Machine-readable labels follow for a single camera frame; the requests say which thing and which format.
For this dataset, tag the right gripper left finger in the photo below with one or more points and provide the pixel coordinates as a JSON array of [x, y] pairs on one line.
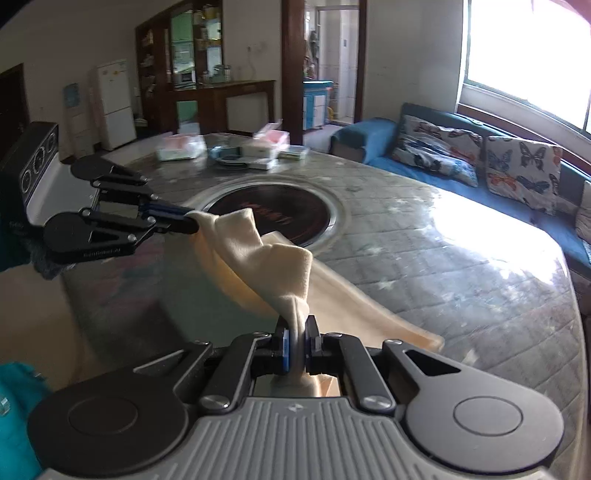
[[247, 358]]

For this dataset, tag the grey cushion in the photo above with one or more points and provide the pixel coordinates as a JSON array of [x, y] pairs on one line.
[[583, 217]]

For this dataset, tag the left butterfly pillow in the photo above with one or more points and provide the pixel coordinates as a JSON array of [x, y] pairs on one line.
[[453, 153]]

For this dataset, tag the blue sofa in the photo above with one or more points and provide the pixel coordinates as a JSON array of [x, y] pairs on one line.
[[372, 142]]

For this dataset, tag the teal jacket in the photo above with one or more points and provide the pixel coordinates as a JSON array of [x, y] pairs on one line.
[[22, 389]]

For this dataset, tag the plastic bag with tissues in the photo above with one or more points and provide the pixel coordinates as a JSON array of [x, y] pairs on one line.
[[180, 147]]

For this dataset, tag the dark wooden display cabinet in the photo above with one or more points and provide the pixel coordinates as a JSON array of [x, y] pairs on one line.
[[182, 74]]

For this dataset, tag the blue black smart watch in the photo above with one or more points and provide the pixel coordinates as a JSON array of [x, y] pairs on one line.
[[227, 157]]

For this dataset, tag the black round induction cooktop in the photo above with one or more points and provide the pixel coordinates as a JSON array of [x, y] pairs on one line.
[[299, 215]]

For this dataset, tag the right butterfly pillow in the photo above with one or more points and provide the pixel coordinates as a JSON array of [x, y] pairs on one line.
[[524, 170]]

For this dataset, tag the pink tissue pack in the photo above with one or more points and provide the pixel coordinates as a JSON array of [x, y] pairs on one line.
[[274, 134]]

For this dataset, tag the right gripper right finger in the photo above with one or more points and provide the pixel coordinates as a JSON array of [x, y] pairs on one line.
[[344, 357]]

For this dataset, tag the cream sweater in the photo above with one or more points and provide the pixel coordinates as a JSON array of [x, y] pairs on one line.
[[243, 281]]

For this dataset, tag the window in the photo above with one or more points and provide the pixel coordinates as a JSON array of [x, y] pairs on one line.
[[534, 52]]

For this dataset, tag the blue white cabinet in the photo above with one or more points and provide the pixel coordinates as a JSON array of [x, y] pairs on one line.
[[316, 103]]

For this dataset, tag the quilted grey star table cover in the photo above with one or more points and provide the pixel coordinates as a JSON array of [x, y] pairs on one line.
[[498, 290]]

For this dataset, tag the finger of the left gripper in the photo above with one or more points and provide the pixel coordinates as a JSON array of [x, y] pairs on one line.
[[116, 184], [90, 235]]

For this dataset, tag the butterfly pillow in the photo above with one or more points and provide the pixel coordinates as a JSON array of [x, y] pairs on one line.
[[453, 153], [524, 170]]

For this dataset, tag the green booklet stack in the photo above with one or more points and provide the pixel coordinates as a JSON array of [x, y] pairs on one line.
[[293, 153]]

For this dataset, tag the white box on table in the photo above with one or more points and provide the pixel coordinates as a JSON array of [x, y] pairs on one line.
[[259, 155]]

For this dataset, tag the white refrigerator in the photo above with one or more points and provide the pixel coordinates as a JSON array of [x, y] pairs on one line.
[[113, 103]]

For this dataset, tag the water dispenser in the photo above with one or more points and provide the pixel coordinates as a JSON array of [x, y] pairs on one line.
[[77, 121]]

